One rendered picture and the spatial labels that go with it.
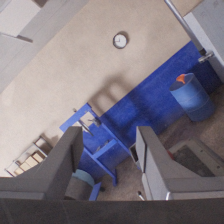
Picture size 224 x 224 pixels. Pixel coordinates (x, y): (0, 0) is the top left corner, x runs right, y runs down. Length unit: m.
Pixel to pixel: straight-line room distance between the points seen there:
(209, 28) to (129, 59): 1.67
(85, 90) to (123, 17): 1.81
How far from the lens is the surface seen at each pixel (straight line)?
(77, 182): 0.59
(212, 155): 1.03
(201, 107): 3.60
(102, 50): 3.78
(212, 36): 3.82
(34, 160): 4.48
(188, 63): 4.15
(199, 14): 3.76
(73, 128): 0.16
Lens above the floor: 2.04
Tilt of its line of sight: 12 degrees down
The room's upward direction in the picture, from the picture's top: 42 degrees counter-clockwise
